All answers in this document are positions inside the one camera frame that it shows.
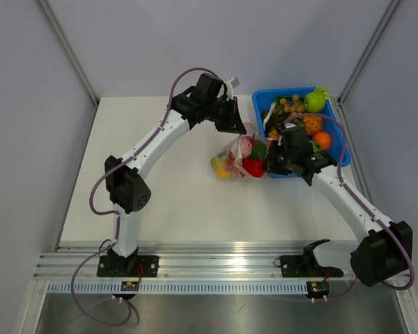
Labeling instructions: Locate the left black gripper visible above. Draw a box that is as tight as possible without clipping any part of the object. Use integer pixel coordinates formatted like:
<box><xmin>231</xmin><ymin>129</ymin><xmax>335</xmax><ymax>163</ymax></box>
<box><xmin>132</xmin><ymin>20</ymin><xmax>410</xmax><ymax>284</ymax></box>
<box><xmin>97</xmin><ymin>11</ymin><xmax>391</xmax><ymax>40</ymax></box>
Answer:
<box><xmin>205</xmin><ymin>97</ymin><xmax>246</xmax><ymax>135</ymax></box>

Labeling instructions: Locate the purple toy onion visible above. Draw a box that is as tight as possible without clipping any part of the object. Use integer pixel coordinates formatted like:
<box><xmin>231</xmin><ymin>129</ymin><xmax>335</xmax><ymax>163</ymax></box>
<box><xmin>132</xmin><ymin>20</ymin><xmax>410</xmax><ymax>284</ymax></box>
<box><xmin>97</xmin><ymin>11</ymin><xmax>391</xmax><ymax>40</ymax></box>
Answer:
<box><xmin>238</xmin><ymin>136</ymin><xmax>254</xmax><ymax>159</ymax></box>

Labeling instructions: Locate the clear zip top bag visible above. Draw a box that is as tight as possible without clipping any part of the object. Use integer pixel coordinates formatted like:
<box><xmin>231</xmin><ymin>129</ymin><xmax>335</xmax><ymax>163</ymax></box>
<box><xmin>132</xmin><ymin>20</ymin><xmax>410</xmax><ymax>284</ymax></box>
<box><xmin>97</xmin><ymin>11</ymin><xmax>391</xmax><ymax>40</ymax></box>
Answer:
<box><xmin>210</xmin><ymin>122</ymin><xmax>269</xmax><ymax>180</ymax></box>

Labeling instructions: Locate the yellow toy mango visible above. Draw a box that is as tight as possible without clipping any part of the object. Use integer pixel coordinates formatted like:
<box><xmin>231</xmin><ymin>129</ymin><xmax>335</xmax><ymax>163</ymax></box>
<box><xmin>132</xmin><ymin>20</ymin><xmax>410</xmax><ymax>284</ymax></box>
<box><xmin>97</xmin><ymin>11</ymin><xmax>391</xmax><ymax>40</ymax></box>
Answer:
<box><xmin>210</xmin><ymin>156</ymin><xmax>231</xmax><ymax>179</ymax></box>

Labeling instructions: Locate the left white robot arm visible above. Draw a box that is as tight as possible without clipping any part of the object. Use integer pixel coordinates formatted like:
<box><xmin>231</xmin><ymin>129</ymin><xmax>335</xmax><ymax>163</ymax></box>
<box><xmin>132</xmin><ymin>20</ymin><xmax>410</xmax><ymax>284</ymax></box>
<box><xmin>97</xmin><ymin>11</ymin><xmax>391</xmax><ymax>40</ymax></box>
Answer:
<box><xmin>104</xmin><ymin>73</ymin><xmax>246</xmax><ymax>277</ymax></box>

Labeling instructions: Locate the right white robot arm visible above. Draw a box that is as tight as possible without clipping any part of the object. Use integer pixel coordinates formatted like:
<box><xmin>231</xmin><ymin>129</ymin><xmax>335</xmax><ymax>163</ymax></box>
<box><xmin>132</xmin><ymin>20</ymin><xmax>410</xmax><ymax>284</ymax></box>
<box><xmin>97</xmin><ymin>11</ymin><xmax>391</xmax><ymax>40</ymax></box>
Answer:
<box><xmin>265</xmin><ymin>126</ymin><xmax>415</xmax><ymax>289</ymax></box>

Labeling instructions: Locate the orange toy orange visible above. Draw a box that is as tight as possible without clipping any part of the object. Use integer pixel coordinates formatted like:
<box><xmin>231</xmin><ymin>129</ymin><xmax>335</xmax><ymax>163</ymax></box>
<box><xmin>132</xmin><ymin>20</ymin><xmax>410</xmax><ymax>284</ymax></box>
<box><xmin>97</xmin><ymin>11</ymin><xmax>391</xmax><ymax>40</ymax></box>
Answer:
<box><xmin>312</xmin><ymin>132</ymin><xmax>332</xmax><ymax>151</ymax></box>

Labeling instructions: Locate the yellow toy pineapple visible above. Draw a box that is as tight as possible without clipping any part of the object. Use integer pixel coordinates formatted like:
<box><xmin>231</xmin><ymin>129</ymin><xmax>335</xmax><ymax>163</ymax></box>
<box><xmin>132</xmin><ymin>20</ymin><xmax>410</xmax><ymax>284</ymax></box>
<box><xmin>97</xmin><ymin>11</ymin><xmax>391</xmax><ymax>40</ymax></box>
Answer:
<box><xmin>303</xmin><ymin>116</ymin><xmax>323</xmax><ymax>136</ymax></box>

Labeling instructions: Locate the blue plastic bin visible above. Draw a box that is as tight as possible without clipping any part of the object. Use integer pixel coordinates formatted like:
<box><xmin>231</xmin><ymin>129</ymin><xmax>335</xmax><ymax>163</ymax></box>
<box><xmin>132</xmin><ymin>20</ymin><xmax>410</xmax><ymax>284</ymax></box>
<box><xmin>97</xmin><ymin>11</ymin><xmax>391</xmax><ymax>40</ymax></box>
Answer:
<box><xmin>251</xmin><ymin>87</ymin><xmax>352</xmax><ymax>179</ymax></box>

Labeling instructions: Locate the brown longan toy bunch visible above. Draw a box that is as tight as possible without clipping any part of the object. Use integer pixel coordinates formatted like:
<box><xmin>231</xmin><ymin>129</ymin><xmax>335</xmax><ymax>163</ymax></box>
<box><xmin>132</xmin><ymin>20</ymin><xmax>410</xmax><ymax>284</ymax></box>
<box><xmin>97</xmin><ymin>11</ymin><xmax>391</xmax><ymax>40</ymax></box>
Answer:
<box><xmin>274</xmin><ymin>95</ymin><xmax>305</xmax><ymax>116</ymax></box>

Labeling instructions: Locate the green toy apple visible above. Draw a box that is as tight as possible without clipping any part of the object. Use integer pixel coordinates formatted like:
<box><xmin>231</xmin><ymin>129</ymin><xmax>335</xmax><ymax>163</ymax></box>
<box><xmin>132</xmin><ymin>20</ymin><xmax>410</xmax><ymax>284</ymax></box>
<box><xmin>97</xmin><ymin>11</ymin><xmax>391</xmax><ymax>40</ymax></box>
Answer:
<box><xmin>304</xmin><ymin>86</ymin><xmax>332</xmax><ymax>113</ymax></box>

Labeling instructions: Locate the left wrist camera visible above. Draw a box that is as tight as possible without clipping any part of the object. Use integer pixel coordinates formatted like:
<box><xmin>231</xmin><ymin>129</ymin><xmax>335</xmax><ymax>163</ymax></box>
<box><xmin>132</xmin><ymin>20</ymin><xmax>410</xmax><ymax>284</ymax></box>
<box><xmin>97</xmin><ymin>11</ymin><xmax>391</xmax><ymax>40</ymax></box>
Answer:
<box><xmin>224</xmin><ymin>77</ymin><xmax>240</xmax><ymax>99</ymax></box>

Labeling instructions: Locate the right aluminium frame post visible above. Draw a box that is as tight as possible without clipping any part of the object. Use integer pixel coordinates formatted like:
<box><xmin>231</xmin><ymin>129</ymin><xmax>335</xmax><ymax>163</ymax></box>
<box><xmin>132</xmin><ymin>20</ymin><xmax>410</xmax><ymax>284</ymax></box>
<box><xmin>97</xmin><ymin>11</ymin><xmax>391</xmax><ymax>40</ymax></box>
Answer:
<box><xmin>337</xmin><ymin>0</ymin><xmax>403</xmax><ymax>105</ymax></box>

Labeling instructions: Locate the aluminium frame post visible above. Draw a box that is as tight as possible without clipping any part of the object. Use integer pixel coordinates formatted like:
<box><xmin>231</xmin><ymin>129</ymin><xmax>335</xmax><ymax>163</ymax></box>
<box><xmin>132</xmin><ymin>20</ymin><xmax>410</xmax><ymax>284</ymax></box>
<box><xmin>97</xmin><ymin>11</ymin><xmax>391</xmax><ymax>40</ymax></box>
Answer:
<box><xmin>35</xmin><ymin>0</ymin><xmax>100</xmax><ymax>109</ymax></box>
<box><xmin>337</xmin><ymin>0</ymin><xmax>403</xmax><ymax>105</ymax></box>

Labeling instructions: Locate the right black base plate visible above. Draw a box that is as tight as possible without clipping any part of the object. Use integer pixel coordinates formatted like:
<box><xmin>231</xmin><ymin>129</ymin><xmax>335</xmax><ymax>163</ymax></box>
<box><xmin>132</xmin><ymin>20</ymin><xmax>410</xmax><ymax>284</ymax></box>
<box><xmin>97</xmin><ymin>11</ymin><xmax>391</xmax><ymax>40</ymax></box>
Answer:
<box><xmin>273</xmin><ymin>255</ymin><xmax>344</xmax><ymax>279</ymax></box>

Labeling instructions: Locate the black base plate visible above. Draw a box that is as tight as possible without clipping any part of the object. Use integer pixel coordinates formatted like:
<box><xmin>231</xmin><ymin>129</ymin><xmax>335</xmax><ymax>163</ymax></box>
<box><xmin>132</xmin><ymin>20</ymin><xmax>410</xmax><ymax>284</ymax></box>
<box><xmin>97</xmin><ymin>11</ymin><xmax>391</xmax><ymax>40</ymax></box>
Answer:
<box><xmin>273</xmin><ymin>255</ymin><xmax>344</xmax><ymax>279</ymax></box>
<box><xmin>96</xmin><ymin>255</ymin><xmax>160</xmax><ymax>278</ymax></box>

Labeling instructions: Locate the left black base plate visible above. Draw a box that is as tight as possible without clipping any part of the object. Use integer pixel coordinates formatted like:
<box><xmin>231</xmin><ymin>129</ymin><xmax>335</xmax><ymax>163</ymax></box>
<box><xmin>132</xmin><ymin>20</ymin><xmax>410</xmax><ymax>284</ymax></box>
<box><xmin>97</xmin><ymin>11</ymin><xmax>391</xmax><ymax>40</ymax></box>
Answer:
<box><xmin>96</xmin><ymin>255</ymin><xmax>160</xmax><ymax>278</ymax></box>

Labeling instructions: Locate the white slotted cable duct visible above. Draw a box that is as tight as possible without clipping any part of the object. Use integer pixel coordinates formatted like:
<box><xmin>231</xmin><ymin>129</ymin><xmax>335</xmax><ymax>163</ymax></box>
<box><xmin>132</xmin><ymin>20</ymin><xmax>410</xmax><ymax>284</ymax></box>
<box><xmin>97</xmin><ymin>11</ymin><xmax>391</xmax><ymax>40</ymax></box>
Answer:
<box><xmin>48</xmin><ymin>280</ymin><xmax>307</xmax><ymax>295</ymax></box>

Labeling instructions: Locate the aluminium mounting rail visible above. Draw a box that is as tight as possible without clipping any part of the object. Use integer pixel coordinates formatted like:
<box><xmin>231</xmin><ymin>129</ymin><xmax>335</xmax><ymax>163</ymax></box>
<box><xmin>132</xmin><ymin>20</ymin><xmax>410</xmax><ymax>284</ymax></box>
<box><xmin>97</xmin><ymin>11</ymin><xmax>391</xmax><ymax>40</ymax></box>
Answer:
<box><xmin>33</xmin><ymin>239</ymin><xmax>411</xmax><ymax>281</ymax></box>

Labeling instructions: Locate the left aluminium frame post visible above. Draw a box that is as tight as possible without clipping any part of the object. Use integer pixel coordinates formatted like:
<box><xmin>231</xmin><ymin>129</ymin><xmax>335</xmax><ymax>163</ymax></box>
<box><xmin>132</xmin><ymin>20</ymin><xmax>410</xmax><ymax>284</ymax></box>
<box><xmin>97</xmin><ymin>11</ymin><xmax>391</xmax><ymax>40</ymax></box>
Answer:
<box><xmin>35</xmin><ymin>0</ymin><xmax>100</xmax><ymax>109</ymax></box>

